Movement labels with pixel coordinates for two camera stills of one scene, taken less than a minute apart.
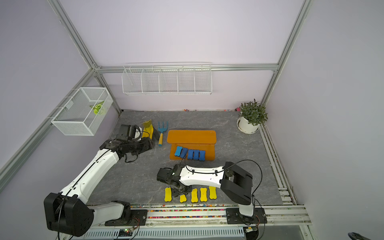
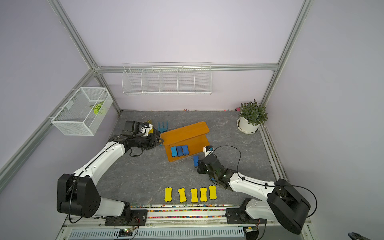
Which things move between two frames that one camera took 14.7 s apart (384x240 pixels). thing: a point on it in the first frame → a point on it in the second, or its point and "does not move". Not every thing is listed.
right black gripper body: x=181 y=190 → x=202 y=168
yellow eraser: x=168 y=194 does not move
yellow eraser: x=183 y=198 does not move
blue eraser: x=190 y=154 → x=185 y=150
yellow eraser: x=212 y=192 does not move
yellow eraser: x=194 y=195 does not move
